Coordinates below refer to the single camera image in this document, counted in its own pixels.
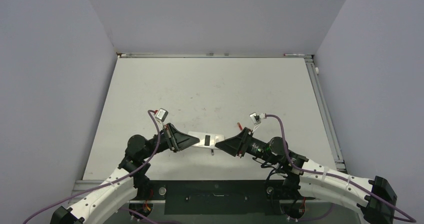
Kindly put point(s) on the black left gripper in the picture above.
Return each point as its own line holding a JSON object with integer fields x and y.
{"x": 176, "y": 140}

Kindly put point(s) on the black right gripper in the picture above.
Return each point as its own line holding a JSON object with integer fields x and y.
{"x": 238, "y": 144}

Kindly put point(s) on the white red remote control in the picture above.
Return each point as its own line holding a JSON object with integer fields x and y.
{"x": 206, "y": 140}

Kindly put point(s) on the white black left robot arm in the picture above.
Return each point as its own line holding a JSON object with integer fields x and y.
{"x": 126, "y": 180}

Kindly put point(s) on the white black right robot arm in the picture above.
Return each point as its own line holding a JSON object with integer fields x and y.
{"x": 374, "y": 199}

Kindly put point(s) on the red orange battery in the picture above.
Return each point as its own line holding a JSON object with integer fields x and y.
{"x": 239, "y": 126}

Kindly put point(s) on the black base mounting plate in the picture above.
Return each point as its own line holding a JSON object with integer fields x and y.
{"x": 216, "y": 197}

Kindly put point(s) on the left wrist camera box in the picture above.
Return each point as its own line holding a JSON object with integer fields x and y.
{"x": 161, "y": 114}

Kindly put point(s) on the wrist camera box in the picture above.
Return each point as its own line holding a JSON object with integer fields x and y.
{"x": 256, "y": 120}
{"x": 161, "y": 114}

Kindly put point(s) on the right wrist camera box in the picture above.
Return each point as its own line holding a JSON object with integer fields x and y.
{"x": 256, "y": 120}

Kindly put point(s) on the aluminium back table rail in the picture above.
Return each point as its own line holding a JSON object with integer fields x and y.
{"x": 213, "y": 55}

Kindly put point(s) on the aluminium table edge rail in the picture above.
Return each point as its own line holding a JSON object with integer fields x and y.
{"x": 336, "y": 151}

